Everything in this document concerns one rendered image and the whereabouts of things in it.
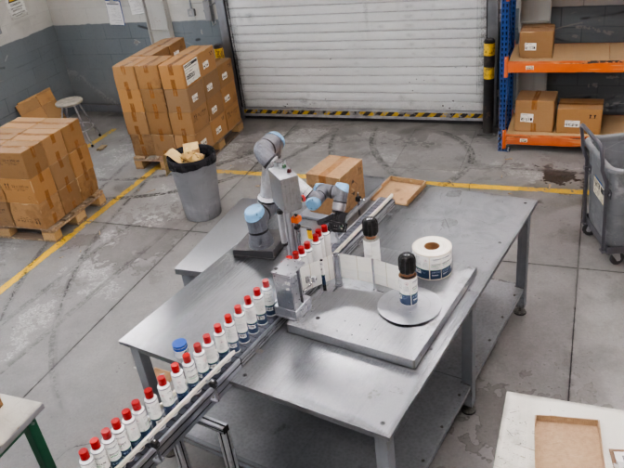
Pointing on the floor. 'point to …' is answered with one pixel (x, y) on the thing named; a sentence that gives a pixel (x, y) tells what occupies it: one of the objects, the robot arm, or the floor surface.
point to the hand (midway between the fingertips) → (329, 245)
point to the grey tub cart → (604, 191)
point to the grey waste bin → (199, 193)
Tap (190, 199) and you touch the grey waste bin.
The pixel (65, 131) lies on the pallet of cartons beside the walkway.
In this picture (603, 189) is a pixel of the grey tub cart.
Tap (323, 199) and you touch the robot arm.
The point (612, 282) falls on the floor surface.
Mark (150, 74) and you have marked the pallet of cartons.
